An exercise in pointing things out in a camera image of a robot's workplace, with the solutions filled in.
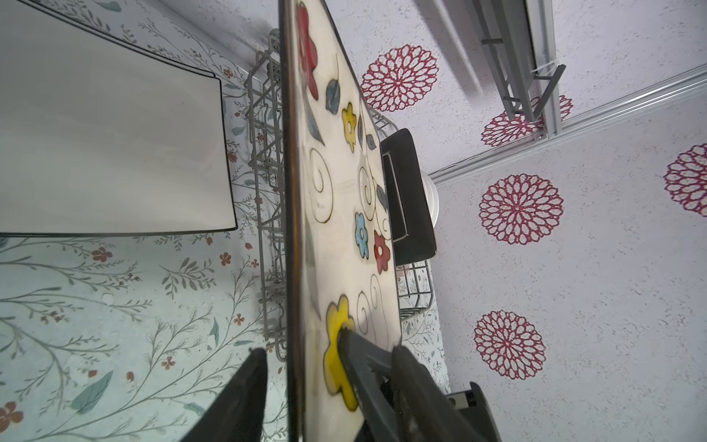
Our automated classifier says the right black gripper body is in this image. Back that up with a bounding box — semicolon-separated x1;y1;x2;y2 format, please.
352;380;504;442

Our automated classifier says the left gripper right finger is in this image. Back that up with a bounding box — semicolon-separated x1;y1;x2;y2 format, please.
391;345;485;441

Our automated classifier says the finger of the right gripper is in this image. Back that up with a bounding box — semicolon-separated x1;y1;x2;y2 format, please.
337;329;409;441

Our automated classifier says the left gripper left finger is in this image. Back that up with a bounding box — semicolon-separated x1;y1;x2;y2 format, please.
182;348;268;442

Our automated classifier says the black square plate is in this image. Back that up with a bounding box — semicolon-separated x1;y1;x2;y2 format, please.
380;128;437;266
279;1;401;441

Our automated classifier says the white round plate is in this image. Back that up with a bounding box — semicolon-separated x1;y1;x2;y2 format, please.
421;172;440;227

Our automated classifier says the grey wire dish rack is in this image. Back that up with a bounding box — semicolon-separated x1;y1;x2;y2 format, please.
244;29;435;362

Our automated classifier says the grey wall shelf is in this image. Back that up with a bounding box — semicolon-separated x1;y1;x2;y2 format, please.
465;0;566;138

